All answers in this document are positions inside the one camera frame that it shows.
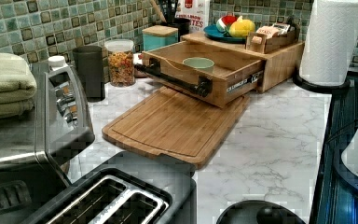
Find wooden drawer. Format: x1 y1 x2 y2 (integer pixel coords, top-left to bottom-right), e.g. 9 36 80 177
135 41 265 107

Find wooden drawer cabinet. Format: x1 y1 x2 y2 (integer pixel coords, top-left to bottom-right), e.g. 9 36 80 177
182 32 304 92

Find wooden cutting board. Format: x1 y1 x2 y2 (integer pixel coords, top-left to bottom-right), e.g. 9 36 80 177
102 87 250 169

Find green ceramic bowl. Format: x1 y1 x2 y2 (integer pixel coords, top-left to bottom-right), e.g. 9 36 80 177
183 57 214 73

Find teal canister wooden lid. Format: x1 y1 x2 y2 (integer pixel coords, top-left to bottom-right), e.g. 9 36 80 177
143 25 178 51

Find clear jar with pasta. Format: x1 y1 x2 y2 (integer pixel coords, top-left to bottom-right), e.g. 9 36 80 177
104 39 135 87

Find blue plate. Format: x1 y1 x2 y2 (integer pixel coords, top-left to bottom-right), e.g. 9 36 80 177
203 24 246 44

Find black utensil holder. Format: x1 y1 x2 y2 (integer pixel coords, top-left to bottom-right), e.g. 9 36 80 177
158 0 190 39

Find black slot toaster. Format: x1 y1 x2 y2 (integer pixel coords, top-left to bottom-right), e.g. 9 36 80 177
21 152 197 224

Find wooden spoon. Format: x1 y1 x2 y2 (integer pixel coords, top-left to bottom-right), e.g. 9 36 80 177
149 0 166 22

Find toy watermelon slice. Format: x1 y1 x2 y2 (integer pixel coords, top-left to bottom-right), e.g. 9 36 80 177
215 15 237 33

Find red white cardboard box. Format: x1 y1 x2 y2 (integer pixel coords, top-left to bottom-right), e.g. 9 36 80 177
175 0 211 33

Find yellow toy fruit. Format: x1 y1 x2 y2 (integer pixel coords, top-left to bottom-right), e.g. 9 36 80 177
228 17 255 37

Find dark grey cup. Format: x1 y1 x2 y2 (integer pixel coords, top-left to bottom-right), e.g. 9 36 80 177
73 46 105 102

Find black round kettle lid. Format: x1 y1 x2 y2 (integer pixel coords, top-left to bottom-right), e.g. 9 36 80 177
216 200 306 224

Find white capped bottle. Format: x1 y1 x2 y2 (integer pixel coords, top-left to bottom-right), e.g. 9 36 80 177
48 55 66 71

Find stainless toaster oven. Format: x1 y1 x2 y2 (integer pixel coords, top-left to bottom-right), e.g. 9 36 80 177
0 63 95 224

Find folded green towel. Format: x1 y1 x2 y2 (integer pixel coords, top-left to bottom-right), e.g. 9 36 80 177
0 53 37 119

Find paper towel roll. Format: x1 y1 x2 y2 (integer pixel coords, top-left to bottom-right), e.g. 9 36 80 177
293 0 358 94

